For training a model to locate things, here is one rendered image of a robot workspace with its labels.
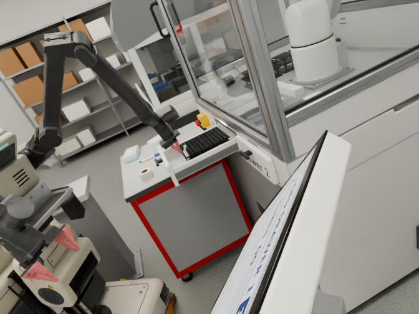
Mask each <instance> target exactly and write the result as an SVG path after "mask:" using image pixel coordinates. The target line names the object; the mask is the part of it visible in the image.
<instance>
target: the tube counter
mask: <svg viewBox="0 0 419 314"><path fill-rule="evenodd" d="M265 240H266V239H265ZM265 240H264V241H263V242H262V244H261V245H260V246H259V247H258V248H257V249H256V250H255V251H254V254H253V256H252V258H251V261H250V263H249V265H248V267H247V269H246V271H245V273H244V275H243V278H242V280H241V282H240V284H239V287H238V289H237V291H236V293H235V295H234V297H233V299H232V301H231V304H230V306H229V308H228V311H227V312H226V314H233V312H234V309H235V308H236V305H237V303H238V300H239V298H240V296H241V294H242V292H243V290H244V287H245V285H246V282H247V281H248V278H249V276H250V274H251V271H252V269H253V267H254V264H255V263H256V260H257V258H258V256H259V253H260V251H261V249H262V247H263V245H264V242H265Z"/></svg>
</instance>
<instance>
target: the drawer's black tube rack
mask: <svg viewBox="0 0 419 314"><path fill-rule="evenodd" d="M228 138H230V137H229V136H228V135H227V134H226V133H225V132H223V131H222V130H220V129H219V128H218V127H215V128H213V129H211V130H208V131H206V132H204V133H202V134H200V135H198V136H196V137H194V138H192V139H190V140H188V141H186V142H184V143H182V144H181V145H182V146H183V145H186V152H187V153H188V155H190V160H191V159H193V158H195V157H197V156H199V155H202V154H203V153H205V152H207V151H209V150H212V149H213V148H215V147H217V146H219V145H222V144H223V143H225V142H227V141H229V139H228Z"/></svg>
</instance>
